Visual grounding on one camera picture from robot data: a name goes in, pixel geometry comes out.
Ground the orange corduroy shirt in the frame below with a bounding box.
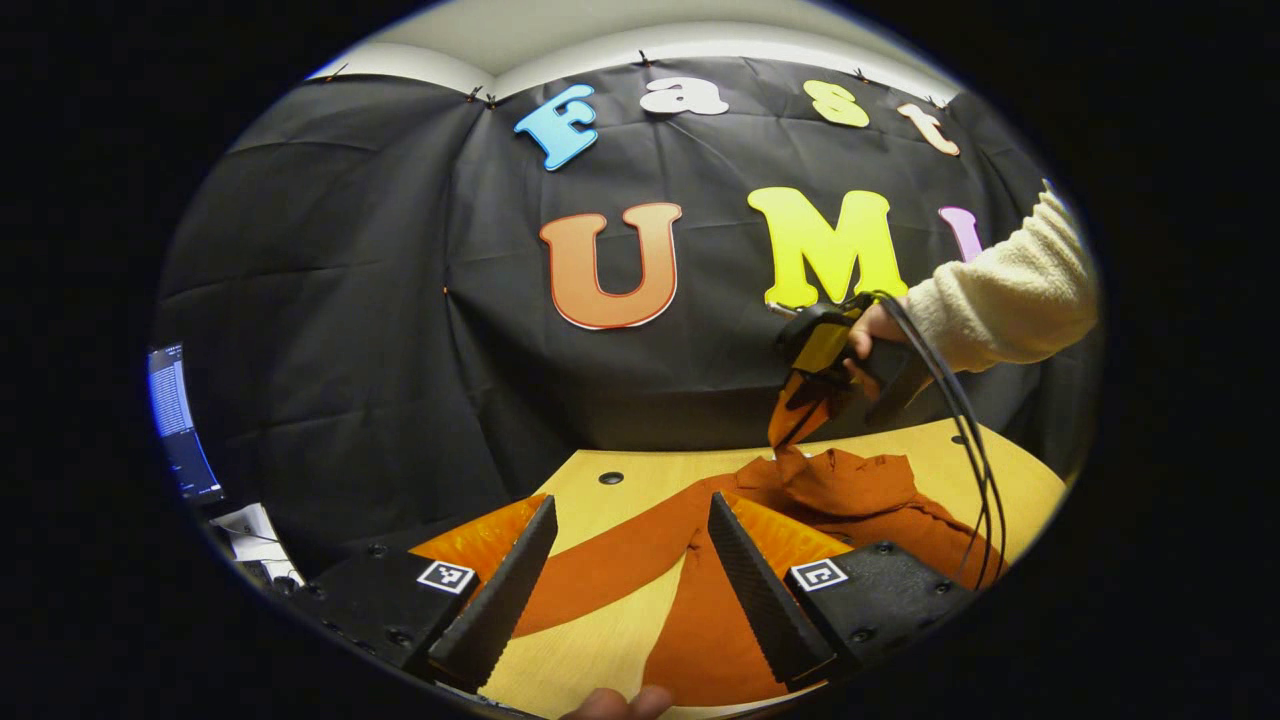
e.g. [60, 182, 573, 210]
[520, 445, 1006, 709]

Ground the laptop with blue screen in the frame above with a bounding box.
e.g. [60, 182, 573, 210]
[148, 343, 223, 501]

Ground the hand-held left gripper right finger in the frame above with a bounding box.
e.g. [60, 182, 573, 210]
[706, 490, 981, 689]

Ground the black cable bundle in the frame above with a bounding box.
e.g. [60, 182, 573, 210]
[870, 290, 1009, 593]

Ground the black backdrop cloth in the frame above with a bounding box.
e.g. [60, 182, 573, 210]
[152, 55, 1101, 581]

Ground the white device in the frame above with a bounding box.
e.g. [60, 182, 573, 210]
[210, 503, 304, 589]

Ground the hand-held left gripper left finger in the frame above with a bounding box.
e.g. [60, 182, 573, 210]
[283, 493, 559, 694]

